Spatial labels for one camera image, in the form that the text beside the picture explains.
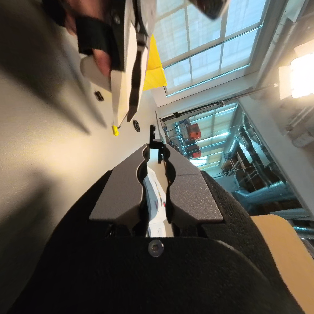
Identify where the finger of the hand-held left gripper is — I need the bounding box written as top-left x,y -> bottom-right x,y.
110,23 -> 138,123
127,33 -> 150,122

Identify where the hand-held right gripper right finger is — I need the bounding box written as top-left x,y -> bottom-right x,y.
162,143 -> 224,232

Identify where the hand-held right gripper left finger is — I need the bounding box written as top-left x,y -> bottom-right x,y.
88,144 -> 150,232

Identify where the yellow plastic bin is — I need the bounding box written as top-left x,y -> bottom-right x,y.
143,34 -> 168,92

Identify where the black lego assembly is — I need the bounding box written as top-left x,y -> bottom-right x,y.
149,125 -> 165,164

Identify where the person's left hand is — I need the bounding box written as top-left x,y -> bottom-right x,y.
62,0 -> 111,77

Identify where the open instruction booklet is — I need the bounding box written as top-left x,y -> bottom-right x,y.
143,169 -> 168,237

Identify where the metal shelf rack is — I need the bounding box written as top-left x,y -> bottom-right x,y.
167,123 -> 204,170

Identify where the black light stand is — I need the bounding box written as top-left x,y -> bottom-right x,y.
160,83 -> 279,122

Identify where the large paned window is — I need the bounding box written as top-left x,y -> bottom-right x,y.
154,0 -> 269,97
169,102 -> 239,170

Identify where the studio light panel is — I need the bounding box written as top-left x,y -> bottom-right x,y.
278,42 -> 314,100

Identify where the silver ventilation duct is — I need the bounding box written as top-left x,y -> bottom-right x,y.
231,113 -> 303,214

